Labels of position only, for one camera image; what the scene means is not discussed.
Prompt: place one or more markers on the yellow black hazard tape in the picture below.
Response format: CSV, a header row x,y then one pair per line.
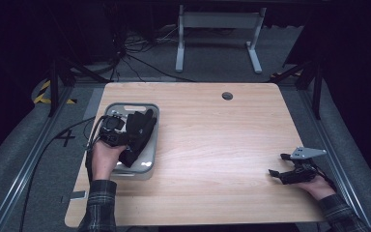
x,y
42,93

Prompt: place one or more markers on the person's left hand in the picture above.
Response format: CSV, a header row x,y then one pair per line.
x,y
104,161

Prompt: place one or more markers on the white plastic bin grey rim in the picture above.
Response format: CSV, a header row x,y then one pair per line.
x,y
148,159

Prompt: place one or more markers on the person's right hand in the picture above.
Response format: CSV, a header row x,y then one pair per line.
x,y
319,188

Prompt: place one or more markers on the white metal desk frame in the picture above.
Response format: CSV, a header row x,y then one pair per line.
x,y
219,20

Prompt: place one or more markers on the aluminium floor rail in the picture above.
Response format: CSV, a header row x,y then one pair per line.
x,y
29,167
335,138

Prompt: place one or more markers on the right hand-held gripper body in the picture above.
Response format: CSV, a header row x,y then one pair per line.
x,y
299,175

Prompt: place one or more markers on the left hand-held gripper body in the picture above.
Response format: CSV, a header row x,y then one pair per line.
x,y
112,130

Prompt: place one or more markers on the grey tape label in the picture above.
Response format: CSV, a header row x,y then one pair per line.
x,y
77,195

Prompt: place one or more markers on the black metal stand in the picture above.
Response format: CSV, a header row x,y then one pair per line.
x,y
54,87
317,87

